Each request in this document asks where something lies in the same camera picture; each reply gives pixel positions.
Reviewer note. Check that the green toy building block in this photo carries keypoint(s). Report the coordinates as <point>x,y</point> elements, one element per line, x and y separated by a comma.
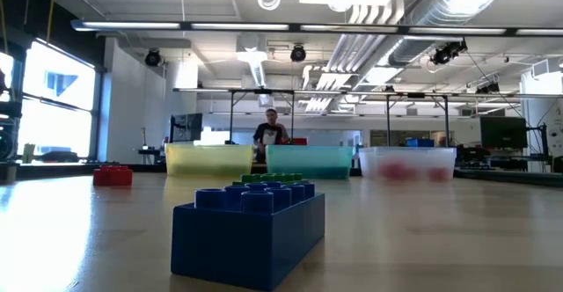
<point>206,171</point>
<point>268,178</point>

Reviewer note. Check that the long red toy block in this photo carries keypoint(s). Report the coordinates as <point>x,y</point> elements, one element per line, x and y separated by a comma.
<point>398,170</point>

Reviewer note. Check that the small red toy block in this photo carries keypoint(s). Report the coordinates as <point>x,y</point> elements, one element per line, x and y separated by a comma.
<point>112,177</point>
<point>438,174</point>

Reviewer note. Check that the person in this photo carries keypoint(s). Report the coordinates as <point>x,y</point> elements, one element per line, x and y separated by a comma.
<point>269,136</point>

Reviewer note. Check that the teal plastic bin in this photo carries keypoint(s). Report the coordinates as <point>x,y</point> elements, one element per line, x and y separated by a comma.
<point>308,158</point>

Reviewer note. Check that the yellow plastic bin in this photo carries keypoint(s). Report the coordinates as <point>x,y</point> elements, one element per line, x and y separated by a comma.
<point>209,155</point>

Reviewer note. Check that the black ceiling spotlight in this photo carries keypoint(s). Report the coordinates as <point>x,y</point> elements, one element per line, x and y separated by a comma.
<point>298,53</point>
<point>152,57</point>

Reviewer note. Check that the black computer monitor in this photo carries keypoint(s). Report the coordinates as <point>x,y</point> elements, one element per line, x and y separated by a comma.
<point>187,127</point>
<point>503,131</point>

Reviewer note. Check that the white ceiling pipes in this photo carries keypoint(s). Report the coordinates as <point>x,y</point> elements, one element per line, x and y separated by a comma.
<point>365,59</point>

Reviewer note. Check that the clear plastic bin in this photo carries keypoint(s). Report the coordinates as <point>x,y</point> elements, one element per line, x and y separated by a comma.
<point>418,155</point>

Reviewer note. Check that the blue box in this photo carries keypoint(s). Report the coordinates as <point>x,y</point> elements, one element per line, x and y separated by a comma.
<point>420,142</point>

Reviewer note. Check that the long ceiling light bar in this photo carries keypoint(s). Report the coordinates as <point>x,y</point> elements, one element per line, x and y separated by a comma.
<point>396,30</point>

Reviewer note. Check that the black ceiling-mounted device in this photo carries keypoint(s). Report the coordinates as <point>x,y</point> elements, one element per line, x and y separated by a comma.
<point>448,52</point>

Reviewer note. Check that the large bright window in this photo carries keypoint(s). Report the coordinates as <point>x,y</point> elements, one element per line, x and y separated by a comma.
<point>57,129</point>

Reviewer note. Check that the green cup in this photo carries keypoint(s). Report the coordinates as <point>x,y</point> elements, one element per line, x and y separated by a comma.
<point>28,153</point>

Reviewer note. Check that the black equipment stand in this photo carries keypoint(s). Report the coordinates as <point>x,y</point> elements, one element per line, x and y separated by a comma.
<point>5,142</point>

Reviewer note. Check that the black metal workstation frame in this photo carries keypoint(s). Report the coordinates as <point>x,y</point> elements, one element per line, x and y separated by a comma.
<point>446,120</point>
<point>231,100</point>

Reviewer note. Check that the silver ceiling air duct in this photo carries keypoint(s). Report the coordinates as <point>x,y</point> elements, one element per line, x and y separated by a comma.
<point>433,6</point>

